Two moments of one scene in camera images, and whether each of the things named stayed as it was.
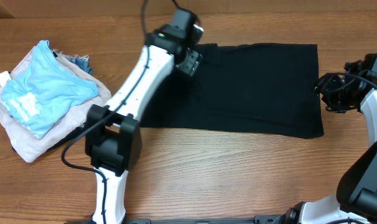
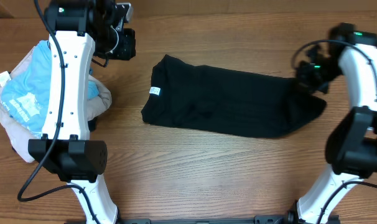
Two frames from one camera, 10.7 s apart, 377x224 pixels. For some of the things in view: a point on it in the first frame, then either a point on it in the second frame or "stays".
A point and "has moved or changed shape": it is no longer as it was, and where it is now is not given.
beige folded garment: (69, 122) stays
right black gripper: (328, 94) -> (302, 73)
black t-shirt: (272, 89) has moved or changed shape
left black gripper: (190, 65) -> (129, 50)
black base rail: (274, 219) stays
